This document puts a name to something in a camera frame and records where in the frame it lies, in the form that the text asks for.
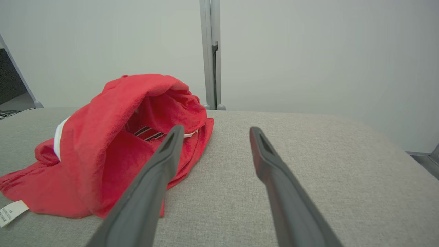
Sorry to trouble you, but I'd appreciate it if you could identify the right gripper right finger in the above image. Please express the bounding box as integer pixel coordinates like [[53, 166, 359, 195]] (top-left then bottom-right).
[[249, 126, 343, 247]]

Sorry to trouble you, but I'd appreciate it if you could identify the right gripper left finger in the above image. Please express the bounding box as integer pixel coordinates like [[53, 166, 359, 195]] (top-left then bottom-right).
[[86, 125, 185, 247]]

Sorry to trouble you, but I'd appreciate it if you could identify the red jersey with black numbers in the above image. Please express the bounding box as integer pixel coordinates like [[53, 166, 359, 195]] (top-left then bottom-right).
[[0, 74, 215, 228]]

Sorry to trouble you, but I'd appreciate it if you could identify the grey metal partition post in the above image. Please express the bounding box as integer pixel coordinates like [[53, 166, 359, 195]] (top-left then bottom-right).
[[200, 0, 222, 110]]

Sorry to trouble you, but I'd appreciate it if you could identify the slanted grey frame post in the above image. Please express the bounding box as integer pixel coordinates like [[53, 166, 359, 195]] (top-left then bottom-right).
[[0, 34, 44, 109]]

